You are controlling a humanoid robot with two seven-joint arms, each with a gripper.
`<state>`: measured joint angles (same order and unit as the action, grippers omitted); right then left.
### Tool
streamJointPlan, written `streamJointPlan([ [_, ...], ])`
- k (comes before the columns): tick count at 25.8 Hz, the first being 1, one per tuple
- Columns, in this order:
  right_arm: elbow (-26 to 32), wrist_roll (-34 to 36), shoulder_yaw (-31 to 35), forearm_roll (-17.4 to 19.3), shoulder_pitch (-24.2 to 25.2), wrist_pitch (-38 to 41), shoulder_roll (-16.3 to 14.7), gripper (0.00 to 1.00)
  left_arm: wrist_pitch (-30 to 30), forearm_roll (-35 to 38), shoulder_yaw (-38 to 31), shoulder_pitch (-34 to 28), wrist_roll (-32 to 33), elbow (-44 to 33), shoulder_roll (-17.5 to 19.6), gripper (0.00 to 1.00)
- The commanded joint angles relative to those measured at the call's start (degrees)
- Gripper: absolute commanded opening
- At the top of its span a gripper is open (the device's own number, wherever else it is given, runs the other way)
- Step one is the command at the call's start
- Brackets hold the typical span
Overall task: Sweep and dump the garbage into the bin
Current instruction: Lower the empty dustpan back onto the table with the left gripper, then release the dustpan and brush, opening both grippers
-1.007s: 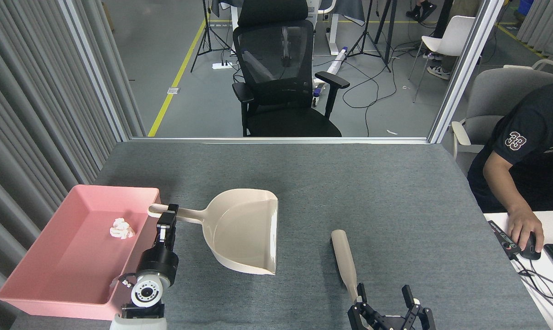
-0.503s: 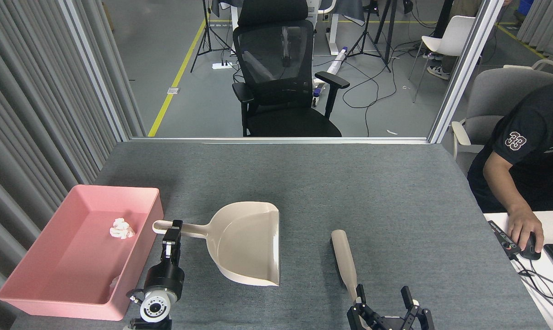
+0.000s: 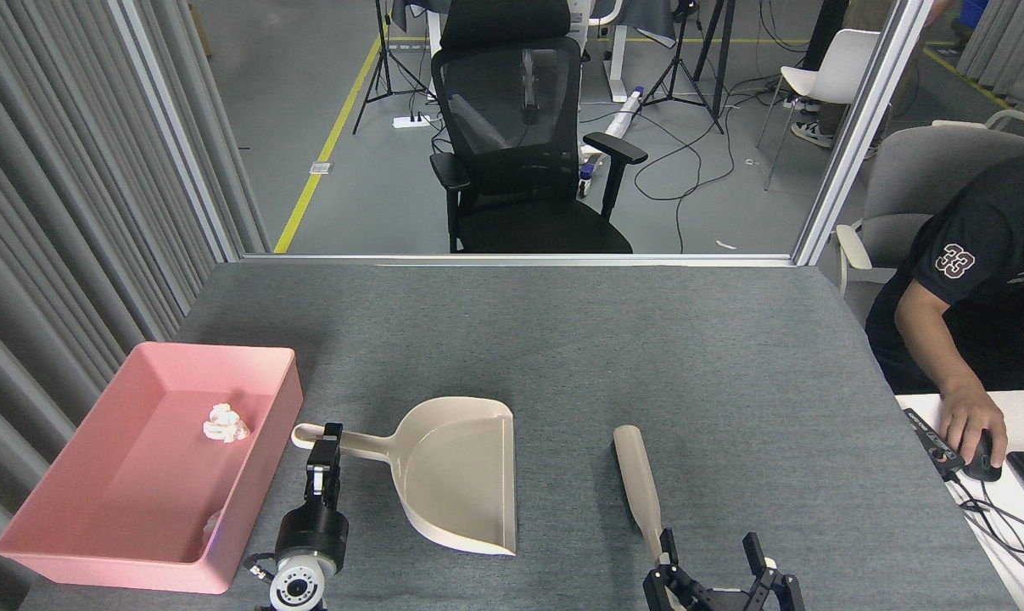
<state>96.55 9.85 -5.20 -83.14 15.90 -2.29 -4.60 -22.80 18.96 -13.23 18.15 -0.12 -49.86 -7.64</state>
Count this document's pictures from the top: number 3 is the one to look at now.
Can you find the black computer mouse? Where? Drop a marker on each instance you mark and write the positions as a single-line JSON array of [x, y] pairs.
[[985, 465]]

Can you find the white plastic chair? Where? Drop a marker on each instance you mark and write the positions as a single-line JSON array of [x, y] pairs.
[[842, 72]]

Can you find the grey pleated curtain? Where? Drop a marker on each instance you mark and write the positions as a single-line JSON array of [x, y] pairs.
[[53, 212], [1016, 42]]

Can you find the metal floor socket plate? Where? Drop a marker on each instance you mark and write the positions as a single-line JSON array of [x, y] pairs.
[[320, 168]]

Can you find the silver frame post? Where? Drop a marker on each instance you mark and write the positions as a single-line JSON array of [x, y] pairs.
[[859, 136], [176, 136]]

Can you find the person's right hand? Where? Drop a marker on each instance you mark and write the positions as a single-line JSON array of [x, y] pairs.
[[970, 416]]

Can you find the person's right forearm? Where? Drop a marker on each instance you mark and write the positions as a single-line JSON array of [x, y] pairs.
[[936, 348]]

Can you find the silver frame rail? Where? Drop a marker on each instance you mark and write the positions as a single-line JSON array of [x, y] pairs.
[[520, 260]]

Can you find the black control box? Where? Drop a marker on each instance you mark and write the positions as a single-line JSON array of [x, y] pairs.
[[931, 440]]

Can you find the white chair armrest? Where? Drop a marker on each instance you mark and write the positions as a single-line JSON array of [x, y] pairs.
[[1016, 119]]

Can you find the white power strip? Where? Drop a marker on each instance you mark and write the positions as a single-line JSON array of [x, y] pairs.
[[411, 121]]

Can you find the pink plastic bin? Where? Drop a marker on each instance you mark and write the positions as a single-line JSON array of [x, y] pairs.
[[138, 475]]

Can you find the grey upholstered armchair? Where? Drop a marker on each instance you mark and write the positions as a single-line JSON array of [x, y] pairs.
[[919, 178]]

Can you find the black tripod stand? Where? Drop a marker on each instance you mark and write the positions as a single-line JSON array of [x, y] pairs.
[[677, 68], [384, 59]]

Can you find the black mesh office chair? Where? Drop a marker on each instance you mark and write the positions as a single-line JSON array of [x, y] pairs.
[[512, 127]]

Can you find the white tube with blue ends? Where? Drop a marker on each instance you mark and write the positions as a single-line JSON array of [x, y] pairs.
[[622, 114]]

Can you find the beige plastic dustpan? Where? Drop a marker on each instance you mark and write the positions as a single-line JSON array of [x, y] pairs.
[[461, 475]]

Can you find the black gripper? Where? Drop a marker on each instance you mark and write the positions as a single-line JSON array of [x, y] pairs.
[[312, 535], [722, 601]]

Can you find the white paper ball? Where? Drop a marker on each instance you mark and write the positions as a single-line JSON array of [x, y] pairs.
[[213, 526], [225, 423]]

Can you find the beige hand brush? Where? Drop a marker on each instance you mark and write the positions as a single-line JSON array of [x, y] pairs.
[[639, 475]]

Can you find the seated person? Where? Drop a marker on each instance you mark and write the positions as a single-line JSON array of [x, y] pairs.
[[995, 280]]

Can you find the person on white chair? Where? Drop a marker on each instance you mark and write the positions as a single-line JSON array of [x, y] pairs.
[[825, 25]]

